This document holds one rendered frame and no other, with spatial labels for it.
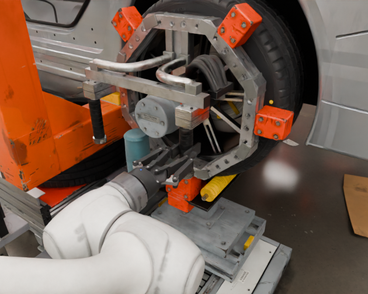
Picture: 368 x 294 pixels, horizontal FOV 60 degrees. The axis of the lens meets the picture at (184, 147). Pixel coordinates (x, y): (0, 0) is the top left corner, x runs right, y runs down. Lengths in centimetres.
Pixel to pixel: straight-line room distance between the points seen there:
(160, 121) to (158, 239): 50
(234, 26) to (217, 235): 90
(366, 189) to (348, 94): 138
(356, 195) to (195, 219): 112
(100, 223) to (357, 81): 76
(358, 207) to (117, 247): 181
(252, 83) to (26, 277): 71
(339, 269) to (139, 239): 138
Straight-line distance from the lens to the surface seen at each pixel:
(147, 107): 96
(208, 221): 150
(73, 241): 59
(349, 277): 176
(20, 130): 122
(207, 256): 145
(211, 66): 85
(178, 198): 127
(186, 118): 78
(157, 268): 50
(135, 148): 111
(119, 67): 94
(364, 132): 105
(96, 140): 107
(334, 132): 107
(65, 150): 136
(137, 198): 67
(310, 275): 170
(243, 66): 92
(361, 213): 213
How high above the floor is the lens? 127
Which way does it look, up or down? 30 degrees down
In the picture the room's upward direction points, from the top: straight up
